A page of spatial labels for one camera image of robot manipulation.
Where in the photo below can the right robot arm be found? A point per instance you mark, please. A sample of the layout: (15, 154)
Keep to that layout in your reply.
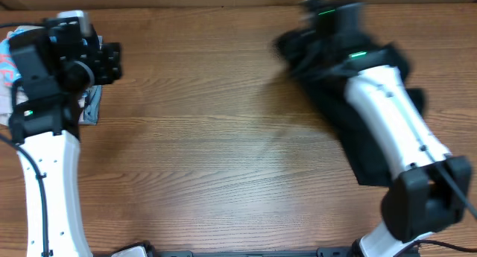
(359, 87)

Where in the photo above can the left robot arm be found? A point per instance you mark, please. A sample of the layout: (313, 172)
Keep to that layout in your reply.
(57, 62)

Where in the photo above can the light blue printed shirt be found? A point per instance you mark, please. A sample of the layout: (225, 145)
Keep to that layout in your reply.
(9, 71)

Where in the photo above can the grey-blue folded garment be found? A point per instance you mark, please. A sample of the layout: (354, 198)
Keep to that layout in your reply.
(90, 105)

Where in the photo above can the black polo shirt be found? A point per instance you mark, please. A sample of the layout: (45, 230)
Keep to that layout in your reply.
(361, 149)

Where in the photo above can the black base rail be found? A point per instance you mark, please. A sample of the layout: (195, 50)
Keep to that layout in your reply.
(145, 248)

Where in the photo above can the beige folded garment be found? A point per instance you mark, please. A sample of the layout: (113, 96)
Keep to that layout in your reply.
(5, 103)

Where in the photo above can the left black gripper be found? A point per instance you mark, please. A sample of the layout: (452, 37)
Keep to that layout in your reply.
(106, 62)

